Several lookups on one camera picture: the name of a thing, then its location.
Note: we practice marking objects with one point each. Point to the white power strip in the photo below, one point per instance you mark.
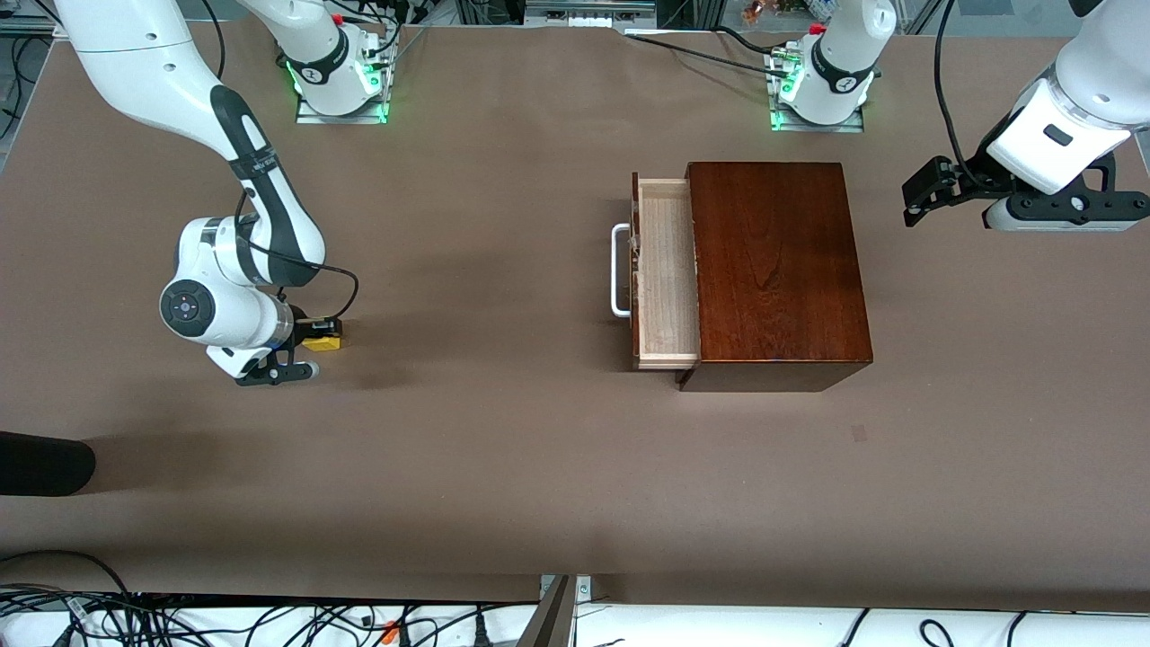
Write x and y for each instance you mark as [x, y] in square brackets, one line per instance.
[588, 13]

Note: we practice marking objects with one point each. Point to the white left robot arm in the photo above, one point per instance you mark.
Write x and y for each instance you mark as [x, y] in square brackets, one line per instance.
[1078, 99]

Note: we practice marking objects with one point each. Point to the black rounded object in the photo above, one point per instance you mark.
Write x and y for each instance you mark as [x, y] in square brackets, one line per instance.
[45, 465]

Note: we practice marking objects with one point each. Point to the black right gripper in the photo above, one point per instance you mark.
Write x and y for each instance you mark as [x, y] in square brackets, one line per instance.
[301, 323]

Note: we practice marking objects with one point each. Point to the metal table bracket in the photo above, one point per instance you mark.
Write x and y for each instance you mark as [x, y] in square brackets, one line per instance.
[548, 620]

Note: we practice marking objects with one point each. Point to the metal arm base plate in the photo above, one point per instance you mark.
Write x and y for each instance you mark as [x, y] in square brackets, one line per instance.
[310, 115]
[853, 127]

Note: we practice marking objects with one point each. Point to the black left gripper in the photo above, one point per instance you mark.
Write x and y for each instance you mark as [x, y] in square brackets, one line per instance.
[975, 182]

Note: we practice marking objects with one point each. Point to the yellow block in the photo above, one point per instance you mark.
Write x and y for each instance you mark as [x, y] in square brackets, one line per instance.
[322, 344]

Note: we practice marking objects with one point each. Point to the dark brown wooden cabinet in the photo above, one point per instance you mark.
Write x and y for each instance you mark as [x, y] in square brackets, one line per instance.
[782, 270]

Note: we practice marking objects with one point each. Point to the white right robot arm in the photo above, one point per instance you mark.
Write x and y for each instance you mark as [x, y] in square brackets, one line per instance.
[153, 54]

